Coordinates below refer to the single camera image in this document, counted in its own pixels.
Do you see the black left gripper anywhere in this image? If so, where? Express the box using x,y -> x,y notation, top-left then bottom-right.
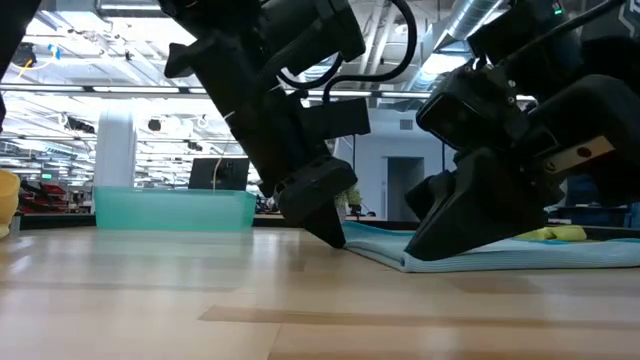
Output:
159,0 -> 372,250

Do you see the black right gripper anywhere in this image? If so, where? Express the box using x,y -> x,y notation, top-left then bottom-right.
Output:
519,73 -> 640,207

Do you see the blue microfiber towel teal edge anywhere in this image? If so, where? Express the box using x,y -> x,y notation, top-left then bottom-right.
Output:
341,220 -> 640,274

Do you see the lime green microfiber towel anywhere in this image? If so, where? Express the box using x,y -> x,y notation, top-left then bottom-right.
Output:
516,224 -> 588,243

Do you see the yellow microfiber towel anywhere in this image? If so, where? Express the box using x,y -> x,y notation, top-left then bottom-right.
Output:
0,168 -> 22,240

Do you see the black computer monitor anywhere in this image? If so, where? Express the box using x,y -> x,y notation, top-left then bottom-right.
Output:
187,157 -> 251,192

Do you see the teal translucent plastic bin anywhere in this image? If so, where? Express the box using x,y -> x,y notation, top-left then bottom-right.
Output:
92,186 -> 258,233

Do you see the white structural pillar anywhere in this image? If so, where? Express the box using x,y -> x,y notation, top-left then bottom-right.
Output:
92,97 -> 139,189

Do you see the red shelving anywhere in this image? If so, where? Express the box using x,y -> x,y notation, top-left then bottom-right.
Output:
19,180 -> 70,215

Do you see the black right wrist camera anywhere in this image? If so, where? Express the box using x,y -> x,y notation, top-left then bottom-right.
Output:
415,63 -> 532,167

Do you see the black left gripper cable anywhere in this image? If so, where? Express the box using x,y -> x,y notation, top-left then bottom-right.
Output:
276,0 -> 419,105

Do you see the silver spiral ventilation duct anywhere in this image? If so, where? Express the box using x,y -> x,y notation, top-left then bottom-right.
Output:
434,0 -> 505,51

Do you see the black aluminium table frame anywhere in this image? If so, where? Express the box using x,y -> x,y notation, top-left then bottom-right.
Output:
18,212 -> 640,241

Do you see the black ceiling cable reel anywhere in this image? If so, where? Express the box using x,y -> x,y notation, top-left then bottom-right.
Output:
8,41 -> 38,68

